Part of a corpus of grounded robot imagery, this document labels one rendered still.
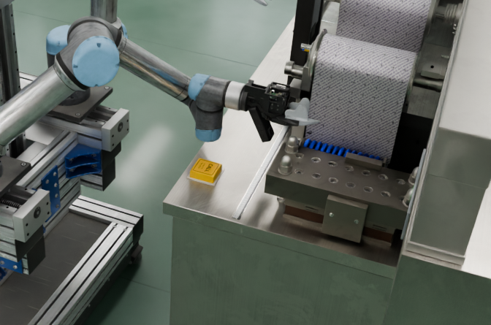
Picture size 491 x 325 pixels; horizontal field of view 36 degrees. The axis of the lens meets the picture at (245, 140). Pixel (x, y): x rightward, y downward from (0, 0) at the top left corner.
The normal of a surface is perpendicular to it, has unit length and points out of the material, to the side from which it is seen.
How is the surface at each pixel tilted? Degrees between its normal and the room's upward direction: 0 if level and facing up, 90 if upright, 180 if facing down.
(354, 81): 90
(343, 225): 90
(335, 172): 0
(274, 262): 90
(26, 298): 0
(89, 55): 85
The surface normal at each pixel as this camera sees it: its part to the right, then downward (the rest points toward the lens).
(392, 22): -0.32, 0.54
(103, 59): 0.40, 0.47
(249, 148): 0.07, -0.83
